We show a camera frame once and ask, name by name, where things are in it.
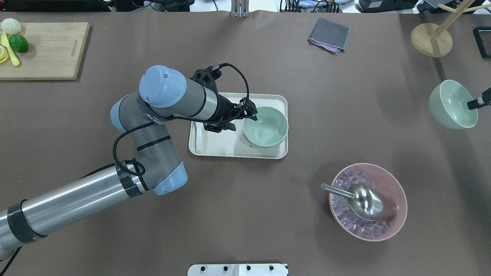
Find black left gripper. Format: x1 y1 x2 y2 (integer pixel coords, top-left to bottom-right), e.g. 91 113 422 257
203 97 258 133

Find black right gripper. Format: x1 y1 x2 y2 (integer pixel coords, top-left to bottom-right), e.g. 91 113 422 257
466 88 491 110

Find green bowl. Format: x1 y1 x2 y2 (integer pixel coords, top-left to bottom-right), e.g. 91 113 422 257
247 138 288 149
428 80 478 130
242 107 289 141

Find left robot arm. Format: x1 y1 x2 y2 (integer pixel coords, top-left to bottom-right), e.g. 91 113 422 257
1 63 257 260

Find green bowl on tray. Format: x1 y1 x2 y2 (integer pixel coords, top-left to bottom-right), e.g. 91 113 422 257
247 138 288 149

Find cream bunny serving tray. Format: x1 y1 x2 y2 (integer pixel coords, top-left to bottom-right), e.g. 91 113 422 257
188 92 288 159

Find black box at edge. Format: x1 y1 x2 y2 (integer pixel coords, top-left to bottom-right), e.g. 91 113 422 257
473 26 491 58

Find wooden stand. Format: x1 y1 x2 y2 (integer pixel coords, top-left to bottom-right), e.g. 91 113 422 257
410 0 491 58

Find grey folded cloth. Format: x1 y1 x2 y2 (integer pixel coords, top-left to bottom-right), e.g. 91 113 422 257
307 18 351 54

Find pink bowl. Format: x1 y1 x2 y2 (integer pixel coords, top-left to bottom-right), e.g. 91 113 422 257
328 163 407 242

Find metal ice scoop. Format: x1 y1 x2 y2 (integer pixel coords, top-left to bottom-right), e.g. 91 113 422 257
320 183 398 221

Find clear ice cubes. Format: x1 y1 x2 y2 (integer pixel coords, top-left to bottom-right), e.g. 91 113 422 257
330 169 391 239

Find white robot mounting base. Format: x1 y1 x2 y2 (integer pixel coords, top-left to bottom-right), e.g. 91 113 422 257
187 263 289 276

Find bamboo cutting board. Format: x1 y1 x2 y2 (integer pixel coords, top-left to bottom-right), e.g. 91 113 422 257
0 22 90 81

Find green lime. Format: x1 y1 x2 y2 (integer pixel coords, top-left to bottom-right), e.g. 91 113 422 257
8 34 29 53

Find yellow plastic knife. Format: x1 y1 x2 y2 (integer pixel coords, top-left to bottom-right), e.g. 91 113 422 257
1 32 20 67

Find metal camera post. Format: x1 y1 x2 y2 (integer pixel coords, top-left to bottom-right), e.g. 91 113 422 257
231 0 250 18

